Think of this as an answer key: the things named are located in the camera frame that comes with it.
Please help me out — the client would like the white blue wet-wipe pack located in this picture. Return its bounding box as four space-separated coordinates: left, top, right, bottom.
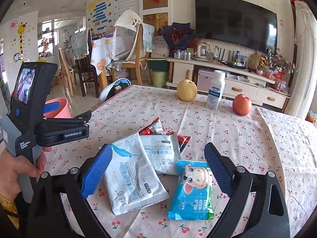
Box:
104 133 169 215

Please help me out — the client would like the blue cartoon tissue pack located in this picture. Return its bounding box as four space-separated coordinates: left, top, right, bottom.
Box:
168 160 214 221

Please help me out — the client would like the person's left hand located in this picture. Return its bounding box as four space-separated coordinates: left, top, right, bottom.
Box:
1 146 52 200

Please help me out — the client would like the pink plastic bucket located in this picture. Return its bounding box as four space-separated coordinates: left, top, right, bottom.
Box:
44 98 72 118

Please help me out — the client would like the cherry print tablecloth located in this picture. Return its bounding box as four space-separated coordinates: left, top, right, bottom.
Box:
45 85 316 237

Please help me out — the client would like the red apple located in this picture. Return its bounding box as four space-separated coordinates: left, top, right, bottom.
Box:
232 94 252 116

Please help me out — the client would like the light wooden chair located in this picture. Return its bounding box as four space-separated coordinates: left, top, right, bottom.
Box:
57 44 75 98

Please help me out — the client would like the red small snack packet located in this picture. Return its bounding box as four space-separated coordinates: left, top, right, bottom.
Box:
139 116 191 153

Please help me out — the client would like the gold sleeve cuff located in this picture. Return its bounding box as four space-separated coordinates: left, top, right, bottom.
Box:
0 195 19 229

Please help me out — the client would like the dark wooden chair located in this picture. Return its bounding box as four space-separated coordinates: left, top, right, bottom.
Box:
70 29 99 98

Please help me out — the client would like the white milk bottle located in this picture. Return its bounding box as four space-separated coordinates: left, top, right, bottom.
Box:
206 70 226 110

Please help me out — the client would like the yellow pear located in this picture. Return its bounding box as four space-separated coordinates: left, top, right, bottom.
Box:
177 79 198 102

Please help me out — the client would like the white TV cabinet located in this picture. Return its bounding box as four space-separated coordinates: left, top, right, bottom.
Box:
166 58 290 110

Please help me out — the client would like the pink storage box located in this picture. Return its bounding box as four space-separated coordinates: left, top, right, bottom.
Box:
197 69 214 90

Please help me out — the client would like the dining table with cloth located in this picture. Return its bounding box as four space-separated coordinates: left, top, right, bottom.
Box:
91 37 114 90

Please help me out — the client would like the green waste bin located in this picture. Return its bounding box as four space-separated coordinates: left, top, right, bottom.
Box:
152 70 168 88

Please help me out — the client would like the white electric kettle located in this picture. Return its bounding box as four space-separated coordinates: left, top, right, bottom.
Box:
193 42 211 61

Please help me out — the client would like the cardboard box white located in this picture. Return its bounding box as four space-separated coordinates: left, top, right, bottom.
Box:
151 36 170 59

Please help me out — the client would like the wooden chair with cover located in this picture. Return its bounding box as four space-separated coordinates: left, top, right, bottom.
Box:
107 9 155 85

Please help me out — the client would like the dark flower bouquet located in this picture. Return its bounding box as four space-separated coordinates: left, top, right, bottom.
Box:
161 22 195 50

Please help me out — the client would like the black television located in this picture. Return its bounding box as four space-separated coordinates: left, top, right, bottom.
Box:
195 0 277 53

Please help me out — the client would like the giraffe height wall sticker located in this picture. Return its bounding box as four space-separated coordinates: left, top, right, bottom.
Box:
13 22 27 62

